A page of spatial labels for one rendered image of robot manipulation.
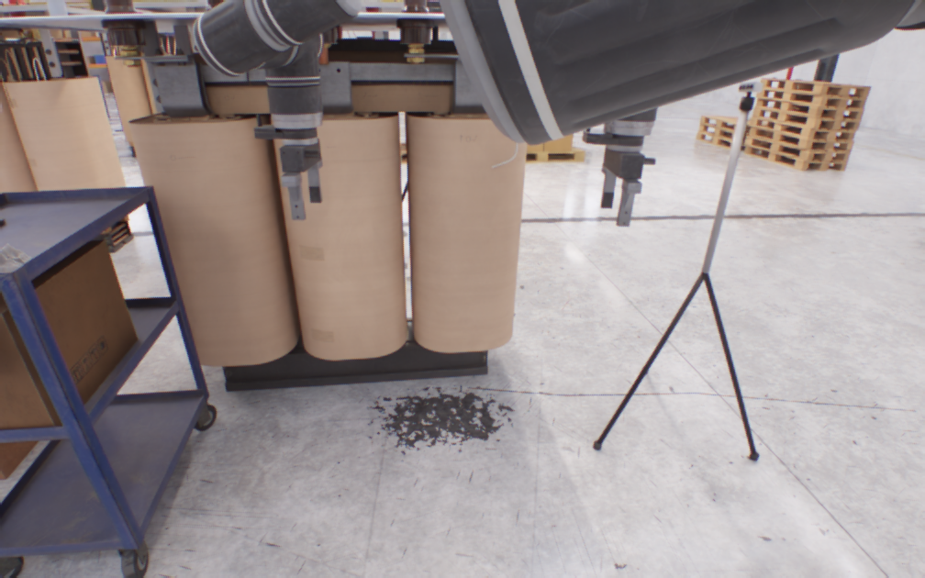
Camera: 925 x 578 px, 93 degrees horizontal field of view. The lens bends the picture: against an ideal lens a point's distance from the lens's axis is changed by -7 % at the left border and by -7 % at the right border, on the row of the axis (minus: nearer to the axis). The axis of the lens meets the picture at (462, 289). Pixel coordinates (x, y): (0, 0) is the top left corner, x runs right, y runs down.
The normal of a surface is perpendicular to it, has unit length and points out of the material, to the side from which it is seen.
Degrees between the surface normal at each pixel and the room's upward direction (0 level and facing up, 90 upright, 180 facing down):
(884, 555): 0
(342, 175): 90
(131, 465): 0
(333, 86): 90
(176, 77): 90
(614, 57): 99
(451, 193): 90
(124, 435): 0
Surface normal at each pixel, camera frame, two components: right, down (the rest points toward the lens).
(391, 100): 0.14, 0.44
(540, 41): -0.07, 0.75
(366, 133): 0.47, 0.40
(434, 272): -0.39, 0.40
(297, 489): 0.02, -0.90
